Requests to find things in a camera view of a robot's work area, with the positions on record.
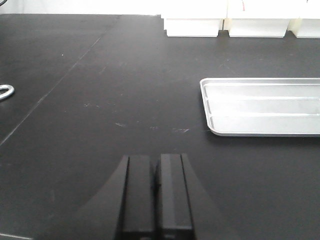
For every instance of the silver metal hook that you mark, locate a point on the silver metal hook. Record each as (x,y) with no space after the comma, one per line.
(7,91)

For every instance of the white bin left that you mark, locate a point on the white bin left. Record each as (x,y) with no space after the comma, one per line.
(193,18)

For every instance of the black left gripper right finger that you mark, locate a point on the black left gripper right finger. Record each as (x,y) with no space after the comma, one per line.
(184,209)

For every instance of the white bin right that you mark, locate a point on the white bin right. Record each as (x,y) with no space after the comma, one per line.
(306,23)

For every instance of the silver metal tray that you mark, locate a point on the silver metal tray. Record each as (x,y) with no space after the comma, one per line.
(262,106)

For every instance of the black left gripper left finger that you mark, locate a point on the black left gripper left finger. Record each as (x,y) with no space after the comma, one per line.
(122,209)

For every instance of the white bin middle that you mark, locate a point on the white bin middle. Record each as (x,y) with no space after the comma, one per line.
(260,18)

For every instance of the white bin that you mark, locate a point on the white bin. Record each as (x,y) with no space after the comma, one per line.
(193,18)
(306,23)
(260,18)

